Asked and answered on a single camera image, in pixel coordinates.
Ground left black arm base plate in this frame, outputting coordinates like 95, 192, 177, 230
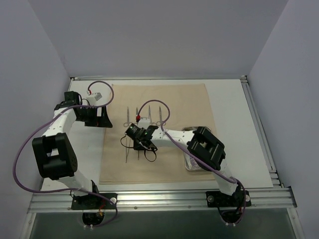
71, 194, 115, 210

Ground surgical scissors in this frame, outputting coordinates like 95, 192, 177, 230
123, 107, 132, 127

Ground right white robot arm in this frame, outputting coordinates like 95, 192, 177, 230
125, 123, 239, 206

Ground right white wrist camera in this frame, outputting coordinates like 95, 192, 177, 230
136, 116, 151, 129

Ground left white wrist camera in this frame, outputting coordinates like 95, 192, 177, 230
86, 93, 102, 106

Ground silver ring-handled hemostat clamp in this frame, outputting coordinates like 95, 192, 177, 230
148, 105, 152, 122

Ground beige cloth wrap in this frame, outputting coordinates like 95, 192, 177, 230
99, 84, 217, 185

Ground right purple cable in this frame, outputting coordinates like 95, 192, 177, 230
136, 100, 250, 224

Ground purple printed sterile packet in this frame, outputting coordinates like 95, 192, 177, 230
185, 155, 200, 171

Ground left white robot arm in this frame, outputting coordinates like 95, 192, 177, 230
32, 91, 113, 209

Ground metal instrument tray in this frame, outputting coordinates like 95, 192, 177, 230
182, 126, 204, 172

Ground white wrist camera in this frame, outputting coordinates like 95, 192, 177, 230
86, 93, 102, 106
136, 116, 151, 129

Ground purple cable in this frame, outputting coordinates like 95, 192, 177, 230
12, 81, 118, 227
136, 100, 250, 224

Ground surgical forceps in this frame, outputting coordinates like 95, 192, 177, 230
125, 138, 131, 163

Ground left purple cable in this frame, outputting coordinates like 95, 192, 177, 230
12, 81, 118, 227

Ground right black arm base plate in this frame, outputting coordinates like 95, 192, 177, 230
205, 189, 252, 208

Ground right side aluminium rail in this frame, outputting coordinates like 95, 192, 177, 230
240, 76, 284, 188

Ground front aluminium rail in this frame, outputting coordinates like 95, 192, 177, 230
28, 187, 297, 213

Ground aluminium rail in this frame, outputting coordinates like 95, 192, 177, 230
28, 187, 297, 213
240, 76, 284, 188

